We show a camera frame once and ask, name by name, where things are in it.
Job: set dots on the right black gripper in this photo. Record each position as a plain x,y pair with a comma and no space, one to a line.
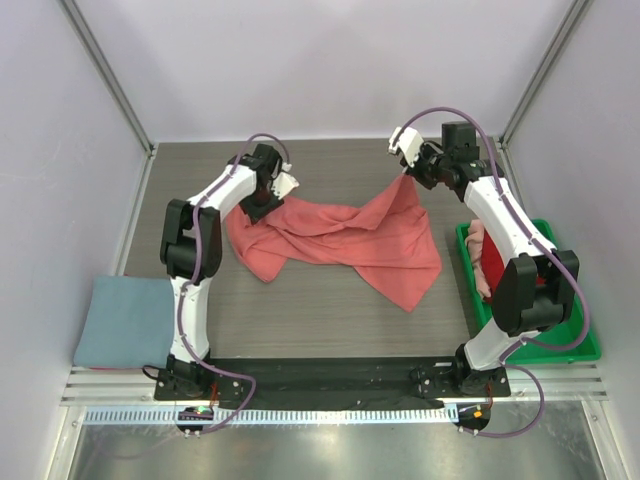
417,175

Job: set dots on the aluminium frame post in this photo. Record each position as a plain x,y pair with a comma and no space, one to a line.
102,65
561,38

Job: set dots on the slotted cable duct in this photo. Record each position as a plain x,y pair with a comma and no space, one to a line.
197,416

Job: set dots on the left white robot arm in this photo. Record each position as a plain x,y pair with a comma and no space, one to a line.
191,250

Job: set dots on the aluminium front rail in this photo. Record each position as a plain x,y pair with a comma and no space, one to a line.
96,387

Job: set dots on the left aluminium frame post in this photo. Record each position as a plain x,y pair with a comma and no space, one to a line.
102,65

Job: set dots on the dark red t shirt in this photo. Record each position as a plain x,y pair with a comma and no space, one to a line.
492,266

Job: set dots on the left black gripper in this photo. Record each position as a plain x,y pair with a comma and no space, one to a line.
256,214

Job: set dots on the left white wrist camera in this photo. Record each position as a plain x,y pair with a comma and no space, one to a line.
284,182

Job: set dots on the right aluminium frame post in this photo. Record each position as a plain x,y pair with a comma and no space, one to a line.
561,38

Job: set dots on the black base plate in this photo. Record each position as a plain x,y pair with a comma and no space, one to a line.
329,384

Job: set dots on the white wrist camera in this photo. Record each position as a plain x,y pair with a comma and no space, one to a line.
284,182
406,143

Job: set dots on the salmon pink t shirt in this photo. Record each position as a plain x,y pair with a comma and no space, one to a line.
388,241

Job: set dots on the folded blue t shirt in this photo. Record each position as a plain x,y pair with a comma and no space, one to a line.
129,324

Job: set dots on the light pink t shirt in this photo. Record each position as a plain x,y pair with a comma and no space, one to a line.
474,243

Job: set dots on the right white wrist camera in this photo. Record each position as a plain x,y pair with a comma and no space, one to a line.
406,143

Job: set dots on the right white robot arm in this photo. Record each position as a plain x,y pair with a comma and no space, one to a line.
536,290

